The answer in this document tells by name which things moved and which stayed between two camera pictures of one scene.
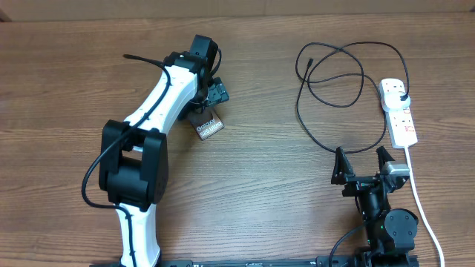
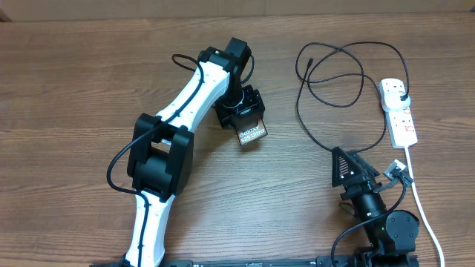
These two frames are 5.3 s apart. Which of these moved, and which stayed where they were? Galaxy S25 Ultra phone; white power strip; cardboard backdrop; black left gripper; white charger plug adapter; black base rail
Moved: Galaxy S25 Ultra phone; black left gripper
Stayed: cardboard backdrop; white power strip; black base rail; white charger plug adapter
